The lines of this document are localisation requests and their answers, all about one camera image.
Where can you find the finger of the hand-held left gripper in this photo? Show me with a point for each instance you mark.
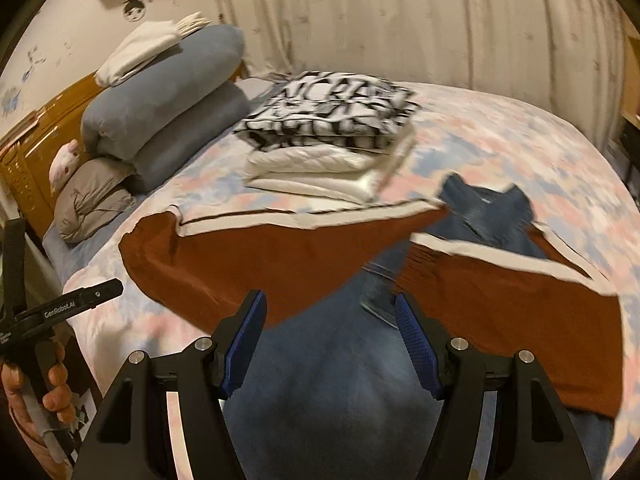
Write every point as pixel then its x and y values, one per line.
pixel 100 291

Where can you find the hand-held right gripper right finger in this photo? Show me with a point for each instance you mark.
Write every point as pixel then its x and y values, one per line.
pixel 417 347

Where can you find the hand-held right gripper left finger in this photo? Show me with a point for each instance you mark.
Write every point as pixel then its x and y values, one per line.
pixel 244 347

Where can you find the rust brown sweater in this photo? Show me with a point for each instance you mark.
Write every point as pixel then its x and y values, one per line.
pixel 280 270

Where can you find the person's left hand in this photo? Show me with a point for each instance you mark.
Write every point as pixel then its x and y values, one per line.
pixel 56 385

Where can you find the blue jeans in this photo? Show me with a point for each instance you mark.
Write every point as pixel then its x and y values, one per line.
pixel 325 375

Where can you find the grey pillow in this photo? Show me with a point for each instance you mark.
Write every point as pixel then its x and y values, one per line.
pixel 90 200

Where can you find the pink and white plush toy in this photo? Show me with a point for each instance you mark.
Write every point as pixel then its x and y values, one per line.
pixel 65 160

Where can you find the wooden headboard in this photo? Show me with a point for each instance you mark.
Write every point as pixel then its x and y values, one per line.
pixel 35 150

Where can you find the blue bolster pillow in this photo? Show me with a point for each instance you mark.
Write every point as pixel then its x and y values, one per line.
pixel 185 135
pixel 165 77

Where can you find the white folded quilt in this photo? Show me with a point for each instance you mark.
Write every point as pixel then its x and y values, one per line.
pixel 310 172

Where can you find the pastel patterned bed sheet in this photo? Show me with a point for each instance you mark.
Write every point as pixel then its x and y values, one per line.
pixel 500 150

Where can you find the white folded towel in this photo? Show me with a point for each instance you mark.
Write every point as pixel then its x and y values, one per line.
pixel 135 52

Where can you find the black and white patterned cloth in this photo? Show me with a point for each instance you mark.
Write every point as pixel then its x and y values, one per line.
pixel 325 110

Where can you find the cream folded cloth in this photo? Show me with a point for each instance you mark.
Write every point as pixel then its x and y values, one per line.
pixel 192 22

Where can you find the cream patterned curtain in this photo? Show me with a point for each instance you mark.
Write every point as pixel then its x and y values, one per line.
pixel 400 15

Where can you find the wooden desk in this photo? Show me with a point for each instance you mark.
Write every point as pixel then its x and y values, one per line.
pixel 631 75

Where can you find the blue wall sticker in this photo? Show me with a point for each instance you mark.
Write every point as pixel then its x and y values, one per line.
pixel 32 67

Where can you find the cartoon face wall sticker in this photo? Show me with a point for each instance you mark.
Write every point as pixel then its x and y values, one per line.
pixel 135 9

